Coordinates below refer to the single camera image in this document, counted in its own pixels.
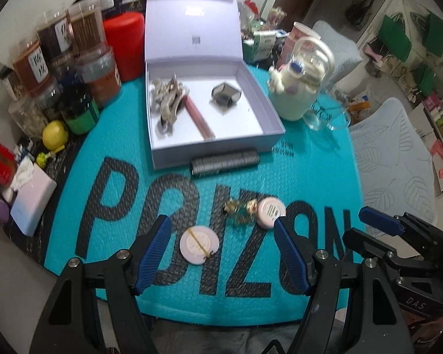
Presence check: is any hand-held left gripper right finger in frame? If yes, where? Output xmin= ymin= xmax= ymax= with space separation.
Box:
xmin=273 ymin=218 xmax=418 ymax=354

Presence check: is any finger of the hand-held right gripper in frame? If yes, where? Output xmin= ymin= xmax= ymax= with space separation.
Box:
xmin=359 ymin=207 xmax=443 ymax=240
xmin=343 ymin=228 xmax=440 ymax=268

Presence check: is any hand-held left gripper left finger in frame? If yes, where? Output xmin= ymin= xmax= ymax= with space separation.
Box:
xmin=30 ymin=214 xmax=174 ymax=354

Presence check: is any pink compact with label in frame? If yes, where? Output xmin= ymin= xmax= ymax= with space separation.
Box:
xmin=256 ymin=197 xmax=286 ymax=230

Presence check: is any gold hair accessory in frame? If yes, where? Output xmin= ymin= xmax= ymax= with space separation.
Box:
xmin=223 ymin=199 xmax=259 ymax=229

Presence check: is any black ribbed cylinder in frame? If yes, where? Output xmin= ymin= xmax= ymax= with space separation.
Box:
xmin=189 ymin=147 xmax=260 ymax=176

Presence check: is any pink rectangular stick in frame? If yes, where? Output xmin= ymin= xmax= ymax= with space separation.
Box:
xmin=183 ymin=96 xmax=215 ymax=141

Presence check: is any beige marbled hair claw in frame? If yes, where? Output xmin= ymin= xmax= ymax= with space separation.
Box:
xmin=151 ymin=74 xmax=187 ymax=133

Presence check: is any dark grey square block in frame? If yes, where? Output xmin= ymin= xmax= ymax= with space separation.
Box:
xmin=210 ymin=83 xmax=241 ymax=113

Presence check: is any lilac gift box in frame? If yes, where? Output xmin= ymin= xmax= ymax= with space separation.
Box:
xmin=144 ymin=0 xmax=286 ymax=170

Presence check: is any person's right hand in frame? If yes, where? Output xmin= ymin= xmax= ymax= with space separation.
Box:
xmin=410 ymin=300 xmax=443 ymax=345

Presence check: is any chair with grey quilted cover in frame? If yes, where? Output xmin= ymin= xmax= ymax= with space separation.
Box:
xmin=349 ymin=98 xmax=438 ymax=225
xmin=312 ymin=20 xmax=362 ymax=71

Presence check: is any teal bubble mailer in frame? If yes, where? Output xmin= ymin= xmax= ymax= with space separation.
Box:
xmin=44 ymin=64 xmax=364 ymax=327

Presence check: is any glass mug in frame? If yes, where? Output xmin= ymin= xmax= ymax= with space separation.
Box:
xmin=304 ymin=96 xmax=351 ymax=131

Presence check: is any white power bank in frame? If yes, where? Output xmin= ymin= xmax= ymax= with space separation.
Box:
xmin=10 ymin=164 xmax=58 ymax=237

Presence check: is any cream water bottle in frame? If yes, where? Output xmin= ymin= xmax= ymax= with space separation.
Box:
xmin=268 ymin=37 xmax=335 ymax=122

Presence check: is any small green toy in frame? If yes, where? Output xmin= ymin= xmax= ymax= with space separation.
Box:
xmin=36 ymin=147 xmax=65 ymax=166

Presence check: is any green banded jar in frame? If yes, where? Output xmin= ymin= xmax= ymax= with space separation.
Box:
xmin=61 ymin=88 xmax=100 ymax=135

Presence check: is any lemon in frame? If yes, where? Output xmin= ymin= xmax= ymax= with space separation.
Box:
xmin=42 ymin=120 xmax=70 ymax=149

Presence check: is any white tissue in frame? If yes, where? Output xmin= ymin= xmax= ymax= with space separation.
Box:
xmin=0 ymin=157 xmax=35 ymax=203

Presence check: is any red label jar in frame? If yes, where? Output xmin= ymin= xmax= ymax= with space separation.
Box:
xmin=0 ymin=144 xmax=19 ymax=192

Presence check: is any jar of red-orange powder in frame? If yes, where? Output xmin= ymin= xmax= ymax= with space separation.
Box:
xmin=76 ymin=46 xmax=122 ymax=107

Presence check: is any green bag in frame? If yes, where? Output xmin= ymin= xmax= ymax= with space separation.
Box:
xmin=381 ymin=13 xmax=412 ymax=61

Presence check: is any jar of pale contents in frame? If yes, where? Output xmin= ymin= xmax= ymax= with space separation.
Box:
xmin=8 ymin=94 xmax=54 ymax=137

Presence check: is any small jar of dark contents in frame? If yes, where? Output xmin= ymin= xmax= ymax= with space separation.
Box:
xmin=50 ymin=53 xmax=84 ymax=93

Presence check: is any pink paper cup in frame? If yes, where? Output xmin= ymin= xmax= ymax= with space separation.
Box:
xmin=284 ymin=21 xmax=320 ymax=63

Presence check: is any red canister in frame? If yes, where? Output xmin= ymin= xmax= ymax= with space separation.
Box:
xmin=103 ymin=12 xmax=145 ymax=82

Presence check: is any dark hanging handbag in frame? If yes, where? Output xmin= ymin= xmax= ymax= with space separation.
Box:
xmin=345 ymin=0 xmax=377 ymax=26

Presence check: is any green white medicine box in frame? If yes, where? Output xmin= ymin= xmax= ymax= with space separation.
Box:
xmin=242 ymin=29 xmax=281 ymax=63

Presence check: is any jar of orange-brown peel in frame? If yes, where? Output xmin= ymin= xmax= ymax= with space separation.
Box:
xmin=12 ymin=39 xmax=52 ymax=94

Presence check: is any jar with black lid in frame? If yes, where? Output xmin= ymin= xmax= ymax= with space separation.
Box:
xmin=0 ymin=65 xmax=25 ymax=100

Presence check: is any clear cup with pink print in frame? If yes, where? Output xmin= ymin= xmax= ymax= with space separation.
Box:
xmin=268 ymin=7 xmax=286 ymax=26

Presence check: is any jar of dark contents with label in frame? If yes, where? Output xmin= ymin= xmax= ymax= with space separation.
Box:
xmin=37 ymin=11 xmax=76 ymax=63

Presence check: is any jar of brown contents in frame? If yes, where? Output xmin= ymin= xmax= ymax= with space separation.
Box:
xmin=66 ymin=0 xmax=108 ymax=54

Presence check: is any clear plastic bag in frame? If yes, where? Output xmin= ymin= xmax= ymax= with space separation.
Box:
xmin=238 ymin=0 xmax=261 ymax=39

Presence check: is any black printed package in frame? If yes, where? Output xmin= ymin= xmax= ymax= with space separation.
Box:
xmin=120 ymin=0 xmax=148 ymax=13

